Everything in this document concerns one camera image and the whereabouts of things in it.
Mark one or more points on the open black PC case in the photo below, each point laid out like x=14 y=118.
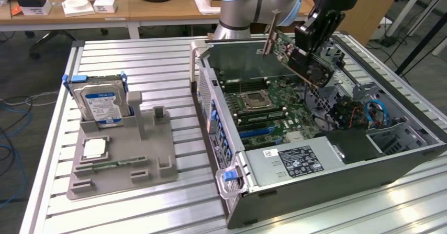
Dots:
x=314 y=200

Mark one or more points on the black plastic cover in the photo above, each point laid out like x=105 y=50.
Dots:
x=353 y=145

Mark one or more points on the grey open disk bay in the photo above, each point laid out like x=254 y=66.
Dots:
x=398 y=142

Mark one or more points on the green motherboard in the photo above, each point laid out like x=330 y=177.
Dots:
x=279 y=105

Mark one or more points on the silver chipset heatsink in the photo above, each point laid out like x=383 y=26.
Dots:
x=295 y=135

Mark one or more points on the black stand pole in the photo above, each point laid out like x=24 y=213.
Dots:
x=406 y=61

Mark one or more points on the white box with round insert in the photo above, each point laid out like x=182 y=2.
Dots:
x=78 y=9

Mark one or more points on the orange card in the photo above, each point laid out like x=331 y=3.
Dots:
x=15 y=10

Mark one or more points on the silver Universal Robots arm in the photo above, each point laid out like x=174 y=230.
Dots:
x=238 y=9

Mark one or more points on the wooden cabinet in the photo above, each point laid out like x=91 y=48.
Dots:
x=381 y=9

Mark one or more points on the grey parts rack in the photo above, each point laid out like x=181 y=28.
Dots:
x=122 y=145

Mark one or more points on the hard disk with blue caddy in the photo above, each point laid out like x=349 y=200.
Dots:
x=99 y=107

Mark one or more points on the black office chair base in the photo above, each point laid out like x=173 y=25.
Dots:
x=46 y=39

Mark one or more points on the installed RAM stick white label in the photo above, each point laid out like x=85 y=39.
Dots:
x=262 y=116

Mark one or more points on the silver CPU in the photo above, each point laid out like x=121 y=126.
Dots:
x=95 y=148

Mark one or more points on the green graphics card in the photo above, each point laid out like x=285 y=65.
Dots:
x=283 y=45

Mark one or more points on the blue expansion slot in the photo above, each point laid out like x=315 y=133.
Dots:
x=257 y=132

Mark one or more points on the black power adapter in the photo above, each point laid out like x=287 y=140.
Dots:
x=387 y=42

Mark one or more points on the green RAM stick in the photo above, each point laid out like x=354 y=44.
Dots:
x=111 y=164

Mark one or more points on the perforated metal disk bay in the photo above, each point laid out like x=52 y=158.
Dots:
x=319 y=98

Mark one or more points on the white box black lid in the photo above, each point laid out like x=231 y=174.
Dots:
x=35 y=10

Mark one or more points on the blue case latch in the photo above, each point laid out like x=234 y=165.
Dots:
x=230 y=176

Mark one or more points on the metal CPU socket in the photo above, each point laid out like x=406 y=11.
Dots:
x=257 y=100

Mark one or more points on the flat white box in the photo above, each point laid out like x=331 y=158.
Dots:
x=206 y=7

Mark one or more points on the white pedestal box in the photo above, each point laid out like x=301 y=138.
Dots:
x=381 y=29

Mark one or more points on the grey power supply unit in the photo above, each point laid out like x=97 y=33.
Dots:
x=266 y=171

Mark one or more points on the small white box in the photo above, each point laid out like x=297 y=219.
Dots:
x=105 y=6

